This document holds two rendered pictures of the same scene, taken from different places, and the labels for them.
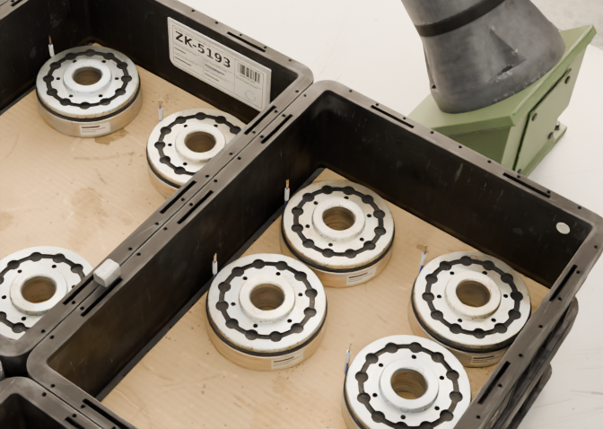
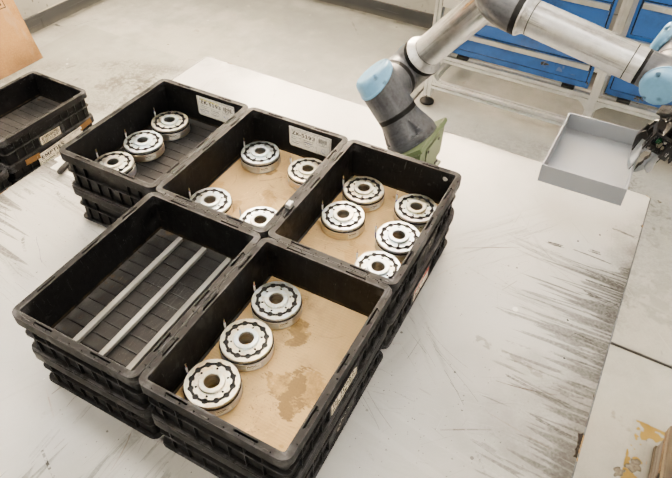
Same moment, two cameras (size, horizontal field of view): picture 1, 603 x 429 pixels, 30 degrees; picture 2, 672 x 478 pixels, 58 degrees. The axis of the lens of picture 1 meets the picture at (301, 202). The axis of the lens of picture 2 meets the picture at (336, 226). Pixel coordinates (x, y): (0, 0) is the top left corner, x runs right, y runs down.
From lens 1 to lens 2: 52 cm
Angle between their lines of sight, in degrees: 6
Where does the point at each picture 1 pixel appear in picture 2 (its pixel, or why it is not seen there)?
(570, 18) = not seen: hidden behind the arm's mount
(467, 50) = (400, 129)
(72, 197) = (262, 193)
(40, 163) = (247, 183)
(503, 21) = (412, 116)
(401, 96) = not seen: hidden behind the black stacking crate
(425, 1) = (383, 112)
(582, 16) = not seen: hidden behind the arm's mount
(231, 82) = (315, 147)
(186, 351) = (316, 236)
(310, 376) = (362, 240)
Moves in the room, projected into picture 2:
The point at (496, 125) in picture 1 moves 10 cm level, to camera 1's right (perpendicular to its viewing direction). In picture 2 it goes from (415, 154) to (451, 153)
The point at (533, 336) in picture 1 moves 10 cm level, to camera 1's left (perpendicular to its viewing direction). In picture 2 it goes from (440, 209) to (395, 210)
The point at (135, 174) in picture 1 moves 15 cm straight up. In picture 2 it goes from (283, 183) to (281, 135)
